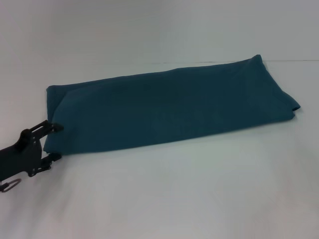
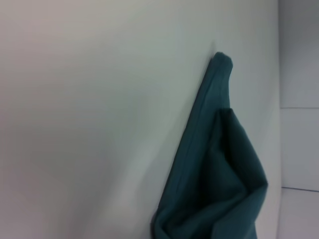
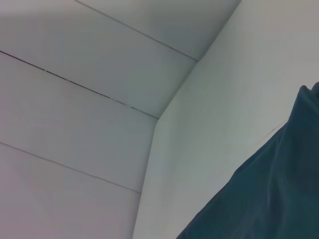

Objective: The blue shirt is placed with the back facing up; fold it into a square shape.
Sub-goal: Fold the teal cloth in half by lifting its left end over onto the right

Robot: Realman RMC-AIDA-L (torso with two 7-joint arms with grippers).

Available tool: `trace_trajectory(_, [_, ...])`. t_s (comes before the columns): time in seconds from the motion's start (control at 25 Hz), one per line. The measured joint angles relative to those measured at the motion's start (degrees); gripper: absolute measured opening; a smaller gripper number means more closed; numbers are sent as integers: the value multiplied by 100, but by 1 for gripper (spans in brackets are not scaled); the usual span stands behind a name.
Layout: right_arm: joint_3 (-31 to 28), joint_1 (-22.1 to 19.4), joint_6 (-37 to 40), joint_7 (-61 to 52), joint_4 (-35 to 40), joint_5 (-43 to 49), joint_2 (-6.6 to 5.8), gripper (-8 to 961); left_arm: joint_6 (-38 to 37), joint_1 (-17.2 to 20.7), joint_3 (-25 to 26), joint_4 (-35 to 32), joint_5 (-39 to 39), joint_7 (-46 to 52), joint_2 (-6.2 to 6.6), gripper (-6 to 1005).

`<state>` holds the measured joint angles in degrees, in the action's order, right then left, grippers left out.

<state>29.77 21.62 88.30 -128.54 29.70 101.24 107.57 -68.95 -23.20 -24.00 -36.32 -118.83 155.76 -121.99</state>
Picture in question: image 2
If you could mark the teal blue t-shirt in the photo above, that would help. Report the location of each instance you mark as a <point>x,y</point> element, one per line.
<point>211,161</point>

